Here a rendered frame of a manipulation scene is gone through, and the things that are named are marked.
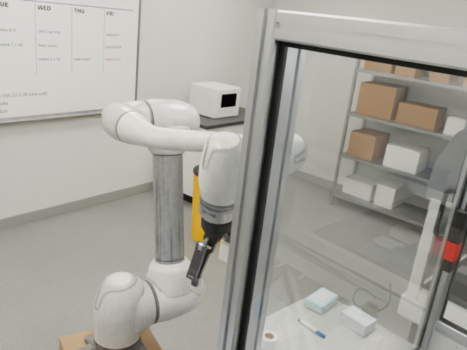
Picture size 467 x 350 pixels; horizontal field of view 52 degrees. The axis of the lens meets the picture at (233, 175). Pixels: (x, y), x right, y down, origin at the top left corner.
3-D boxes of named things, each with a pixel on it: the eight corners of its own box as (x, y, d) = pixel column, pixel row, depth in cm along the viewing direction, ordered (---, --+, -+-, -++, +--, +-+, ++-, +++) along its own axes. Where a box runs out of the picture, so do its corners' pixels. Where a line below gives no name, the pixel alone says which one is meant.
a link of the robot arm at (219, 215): (192, 196, 109) (190, 217, 112) (226, 212, 105) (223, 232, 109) (213, 178, 115) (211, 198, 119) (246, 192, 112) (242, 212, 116)
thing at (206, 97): (152, 189, 538) (159, 80, 499) (220, 171, 624) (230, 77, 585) (198, 210, 496) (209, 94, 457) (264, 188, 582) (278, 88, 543)
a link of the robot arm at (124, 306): (85, 328, 163) (85, 271, 156) (135, 313, 173) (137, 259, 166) (103, 356, 151) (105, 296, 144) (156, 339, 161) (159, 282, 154)
